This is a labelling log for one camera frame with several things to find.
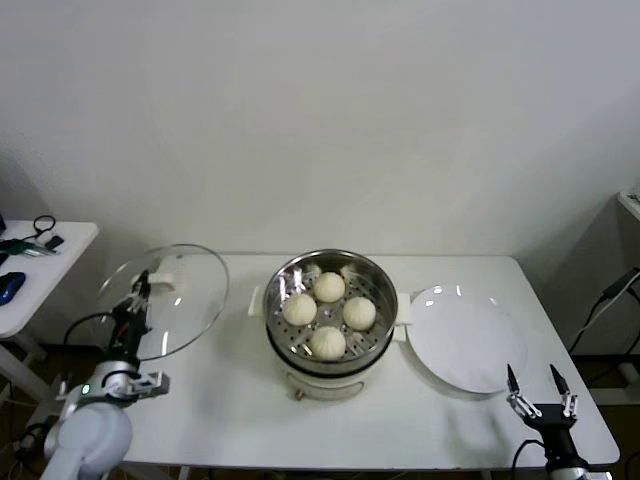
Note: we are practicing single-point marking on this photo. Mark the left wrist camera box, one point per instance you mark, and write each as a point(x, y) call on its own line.
point(152, 384)

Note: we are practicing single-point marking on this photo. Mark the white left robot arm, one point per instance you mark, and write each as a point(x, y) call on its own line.
point(95, 430)

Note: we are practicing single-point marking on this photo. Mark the perforated steel steamer basket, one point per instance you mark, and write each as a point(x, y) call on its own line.
point(372, 285)

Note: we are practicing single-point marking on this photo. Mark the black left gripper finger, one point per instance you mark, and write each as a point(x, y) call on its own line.
point(134, 295)
point(147, 295)

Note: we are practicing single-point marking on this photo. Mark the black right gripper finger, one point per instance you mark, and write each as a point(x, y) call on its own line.
point(565, 395)
point(520, 400)

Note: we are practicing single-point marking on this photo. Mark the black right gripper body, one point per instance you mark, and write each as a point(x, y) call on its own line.
point(552, 430)

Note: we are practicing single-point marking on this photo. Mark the white side table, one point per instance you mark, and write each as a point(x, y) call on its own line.
point(50, 270)

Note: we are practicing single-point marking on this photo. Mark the white steamed baozi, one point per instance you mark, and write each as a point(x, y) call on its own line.
point(358, 313)
point(300, 310)
point(328, 287)
point(327, 343)

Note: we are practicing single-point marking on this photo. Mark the white floor power strip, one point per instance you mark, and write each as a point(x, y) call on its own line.
point(30, 440)

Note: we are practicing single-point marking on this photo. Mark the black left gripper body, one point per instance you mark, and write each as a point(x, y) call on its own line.
point(131, 332)

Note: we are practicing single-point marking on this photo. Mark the blue computer mouse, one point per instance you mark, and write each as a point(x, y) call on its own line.
point(11, 288)

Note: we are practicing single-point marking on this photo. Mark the small black gadget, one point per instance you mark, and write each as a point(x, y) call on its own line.
point(54, 242)

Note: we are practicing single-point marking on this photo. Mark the round glass pot lid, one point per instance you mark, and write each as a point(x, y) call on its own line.
point(165, 280)

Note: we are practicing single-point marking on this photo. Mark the black device at edge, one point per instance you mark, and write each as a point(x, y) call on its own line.
point(2, 222)

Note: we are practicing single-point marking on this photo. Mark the white round plate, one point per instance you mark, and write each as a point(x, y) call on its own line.
point(465, 345)

